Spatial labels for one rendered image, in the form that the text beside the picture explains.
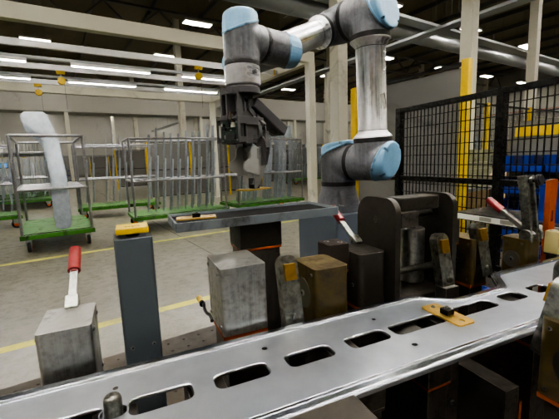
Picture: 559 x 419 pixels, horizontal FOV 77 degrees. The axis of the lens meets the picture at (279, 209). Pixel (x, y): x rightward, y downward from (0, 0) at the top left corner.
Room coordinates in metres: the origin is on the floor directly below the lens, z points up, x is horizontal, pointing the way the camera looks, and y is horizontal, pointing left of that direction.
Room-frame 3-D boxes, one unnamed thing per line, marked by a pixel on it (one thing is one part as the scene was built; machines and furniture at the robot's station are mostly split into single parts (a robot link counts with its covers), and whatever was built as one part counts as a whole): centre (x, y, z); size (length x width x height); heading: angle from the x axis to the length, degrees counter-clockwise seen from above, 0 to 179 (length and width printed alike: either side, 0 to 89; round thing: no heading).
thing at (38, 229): (6.12, 3.96, 0.89); 1.90 x 1.00 x 1.77; 34
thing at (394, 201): (0.80, -0.30, 0.95); 0.18 x 0.13 x 0.49; 114
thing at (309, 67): (7.83, -0.76, 1.64); 0.36 x 0.36 x 3.28; 33
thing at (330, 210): (0.79, 0.06, 1.16); 0.37 x 0.14 x 0.02; 114
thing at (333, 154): (1.18, -0.21, 1.27); 0.13 x 0.12 x 0.14; 41
